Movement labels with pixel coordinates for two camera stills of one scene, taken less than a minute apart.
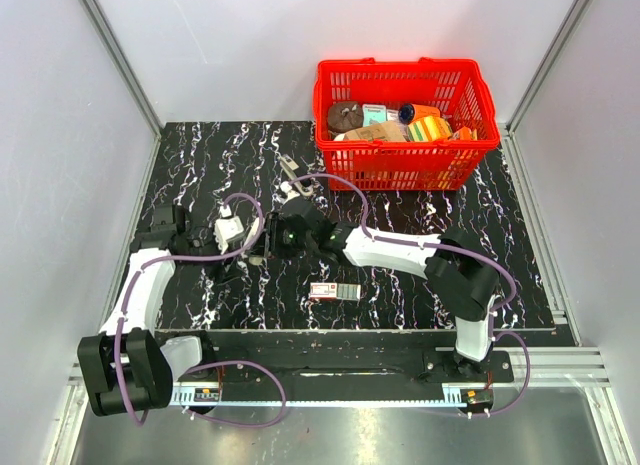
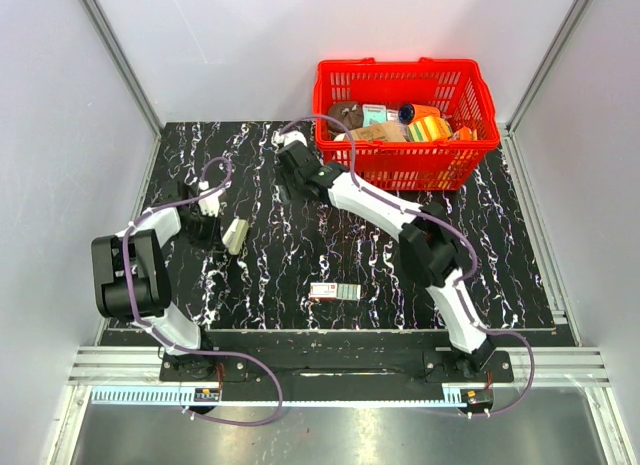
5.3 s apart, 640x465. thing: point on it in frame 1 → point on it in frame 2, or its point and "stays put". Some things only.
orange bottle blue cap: [411, 112] stays put
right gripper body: [282, 242] → [293, 182]
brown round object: [344, 115] stays put
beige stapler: [255, 260] → [235, 235]
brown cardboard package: [385, 131] stays put
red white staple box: [335, 290] stays put
